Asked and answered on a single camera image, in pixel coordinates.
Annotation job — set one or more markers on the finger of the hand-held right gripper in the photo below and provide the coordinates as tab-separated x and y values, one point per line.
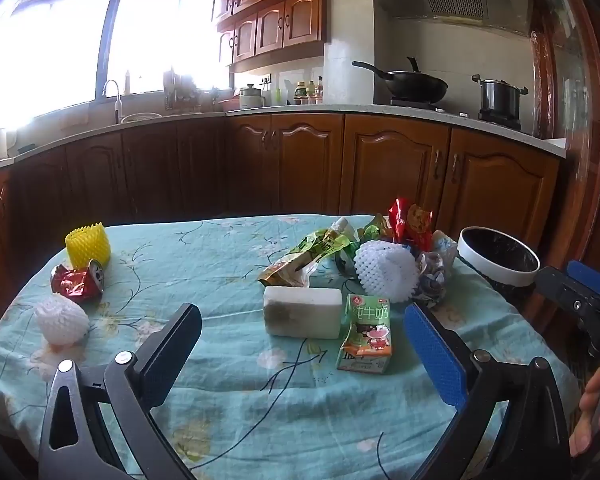
587	276

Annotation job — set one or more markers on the steel cooking pot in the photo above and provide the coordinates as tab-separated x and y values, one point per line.
500	97

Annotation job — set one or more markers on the wooden upper cabinets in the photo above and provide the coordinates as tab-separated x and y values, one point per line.
280	25

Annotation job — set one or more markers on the slim pale bottle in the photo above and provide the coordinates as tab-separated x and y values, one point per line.
127	82

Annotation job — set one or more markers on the kitchen window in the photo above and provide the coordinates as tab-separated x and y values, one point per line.
55	50

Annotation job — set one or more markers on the wooden door frame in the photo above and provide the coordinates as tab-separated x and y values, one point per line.
580	110

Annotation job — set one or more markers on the wooden cabinets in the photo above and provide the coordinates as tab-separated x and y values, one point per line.
280	25
305	165

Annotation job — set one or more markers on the green milk carton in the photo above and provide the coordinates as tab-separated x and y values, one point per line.
365	340

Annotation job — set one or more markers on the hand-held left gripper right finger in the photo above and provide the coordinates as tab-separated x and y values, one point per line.
435	355

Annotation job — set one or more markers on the black cooktop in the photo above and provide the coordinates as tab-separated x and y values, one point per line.
430	105

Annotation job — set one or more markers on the red snack wrapper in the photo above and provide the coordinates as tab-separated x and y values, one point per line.
410	222

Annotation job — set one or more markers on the white foam block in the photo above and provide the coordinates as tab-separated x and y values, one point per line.
302	312

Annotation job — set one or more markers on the wooden lower cabinets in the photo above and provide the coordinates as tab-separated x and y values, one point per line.
305	165

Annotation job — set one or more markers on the gold brown snack wrapper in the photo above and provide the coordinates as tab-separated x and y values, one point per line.
285	272

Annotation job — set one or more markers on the grey speckled countertop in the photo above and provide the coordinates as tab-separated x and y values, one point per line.
300	109

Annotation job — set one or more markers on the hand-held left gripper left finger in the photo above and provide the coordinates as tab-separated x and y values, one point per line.
172	355

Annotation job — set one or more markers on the utensil rack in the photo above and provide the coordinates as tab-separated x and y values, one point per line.
180	92

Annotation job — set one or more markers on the person's right hand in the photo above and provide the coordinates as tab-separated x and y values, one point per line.
587	410

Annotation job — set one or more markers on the crushed red drink can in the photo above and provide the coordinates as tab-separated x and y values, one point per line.
75	282

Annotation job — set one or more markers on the teal floral tablecloth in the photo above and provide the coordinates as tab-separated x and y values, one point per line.
260	410

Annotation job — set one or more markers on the small white foam fruit net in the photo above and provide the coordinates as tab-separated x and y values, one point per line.
60	320

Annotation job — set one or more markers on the white rice cooker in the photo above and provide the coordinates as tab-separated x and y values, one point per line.
250	97

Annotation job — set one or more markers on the crumpled clear plastic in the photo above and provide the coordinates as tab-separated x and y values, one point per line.
445	247

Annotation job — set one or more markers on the condiment bottle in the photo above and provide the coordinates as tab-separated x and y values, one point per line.
300	94
320	90
311	92

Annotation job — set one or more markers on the large white foam fruit net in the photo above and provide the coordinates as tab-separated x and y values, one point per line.
385	270

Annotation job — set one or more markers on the green snack bag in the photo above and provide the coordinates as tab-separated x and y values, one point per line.
375	229

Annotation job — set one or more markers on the chrome faucet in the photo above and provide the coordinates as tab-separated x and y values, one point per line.
115	95

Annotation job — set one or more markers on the white rimmed black trash bin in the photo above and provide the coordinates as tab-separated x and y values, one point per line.
500	274

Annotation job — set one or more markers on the black wok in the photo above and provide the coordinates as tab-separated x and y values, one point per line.
415	85

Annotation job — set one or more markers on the yellow foam fruit net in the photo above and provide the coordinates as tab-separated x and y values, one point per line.
87	245

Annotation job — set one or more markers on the printed paper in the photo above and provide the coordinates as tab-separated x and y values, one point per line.
430	280

